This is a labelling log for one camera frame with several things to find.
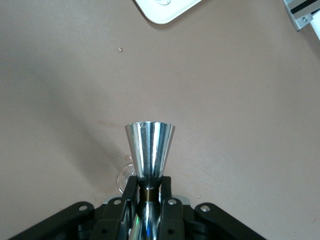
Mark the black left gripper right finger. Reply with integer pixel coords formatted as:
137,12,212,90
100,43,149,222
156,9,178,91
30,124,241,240
156,176,266,240

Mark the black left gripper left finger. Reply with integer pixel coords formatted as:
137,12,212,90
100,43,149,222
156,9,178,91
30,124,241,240
9,176,140,240

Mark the steel double cone jigger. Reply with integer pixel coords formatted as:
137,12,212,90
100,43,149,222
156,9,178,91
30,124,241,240
124,120,177,240

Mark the clear stemmed wine glass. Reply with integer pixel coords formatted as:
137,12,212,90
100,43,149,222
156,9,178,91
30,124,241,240
116,161,137,195

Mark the brown table cover mat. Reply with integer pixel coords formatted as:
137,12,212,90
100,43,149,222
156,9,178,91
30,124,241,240
0,0,320,240

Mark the cream rabbit print tray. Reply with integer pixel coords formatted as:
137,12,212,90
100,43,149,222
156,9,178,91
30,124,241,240
133,0,203,25

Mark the white table edge strip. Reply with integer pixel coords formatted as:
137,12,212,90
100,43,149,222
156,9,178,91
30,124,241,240
310,19,320,41

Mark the silver aluminium mount bracket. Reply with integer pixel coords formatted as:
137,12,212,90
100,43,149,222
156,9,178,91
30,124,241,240
283,0,320,33

